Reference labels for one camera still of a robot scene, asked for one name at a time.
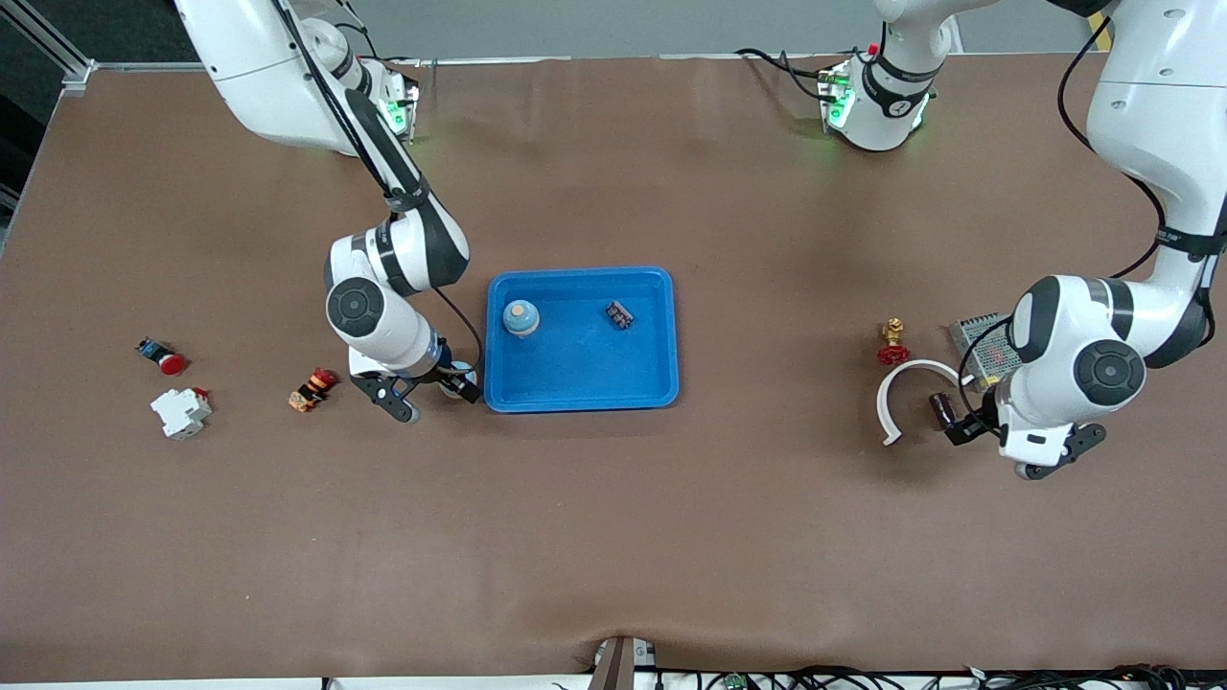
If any blue plastic tray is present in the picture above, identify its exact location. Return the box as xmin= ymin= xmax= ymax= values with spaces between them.
xmin=484 ymin=266 xmax=681 ymax=414

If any orange emergency stop button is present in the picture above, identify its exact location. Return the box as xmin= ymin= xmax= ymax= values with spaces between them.
xmin=288 ymin=367 xmax=339 ymax=414

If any metal mesh power supply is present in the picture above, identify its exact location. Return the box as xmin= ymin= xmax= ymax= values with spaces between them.
xmin=947 ymin=313 xmax=1023 ymax=387

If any white curved plastic clip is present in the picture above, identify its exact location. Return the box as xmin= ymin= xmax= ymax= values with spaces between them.
xmin=878 ymin=358 xmax=975 ymax=448

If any brass valve red handwheel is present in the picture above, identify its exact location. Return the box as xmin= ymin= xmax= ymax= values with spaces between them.
xmin=877 ymin=318 xmax=912 ymax=367

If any white circuit breaker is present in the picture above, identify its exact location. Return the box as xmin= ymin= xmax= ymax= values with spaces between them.
xmin=150 ymin=386 xmax=214 ymax=441

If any brown table mat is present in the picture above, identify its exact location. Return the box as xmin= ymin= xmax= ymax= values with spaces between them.
xmin=0 ymin=53 xmax=1227 ymax=683

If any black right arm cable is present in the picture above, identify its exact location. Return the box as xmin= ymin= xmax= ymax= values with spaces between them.
xmin=273 ymin=0 xmax=486 ymax=371

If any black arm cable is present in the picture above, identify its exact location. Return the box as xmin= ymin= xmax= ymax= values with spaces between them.
xmin=273 ymin=0 xmax=486 ymax=371
xmin=1057 ymin=17 xmax=1167 ymax=281

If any red push button switch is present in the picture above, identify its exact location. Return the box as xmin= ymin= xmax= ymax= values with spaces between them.
xmin=136 ymin=337 xmax=189 ymax=377

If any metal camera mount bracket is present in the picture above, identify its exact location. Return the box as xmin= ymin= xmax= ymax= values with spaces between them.
xmin=587 ymin=634 xmax=660 ymax=690

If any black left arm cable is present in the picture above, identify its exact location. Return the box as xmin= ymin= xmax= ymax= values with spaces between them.
xmin=1057 ymin=17 xmax=1167 ymax=281

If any black base cable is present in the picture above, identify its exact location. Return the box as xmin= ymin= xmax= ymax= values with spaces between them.
xmin=736 ymin=46 xmax=835 ymax=102

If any aluminium frame profile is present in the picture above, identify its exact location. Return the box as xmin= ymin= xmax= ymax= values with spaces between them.
xmin=0 ymin=0 xmax=99 ymax=99

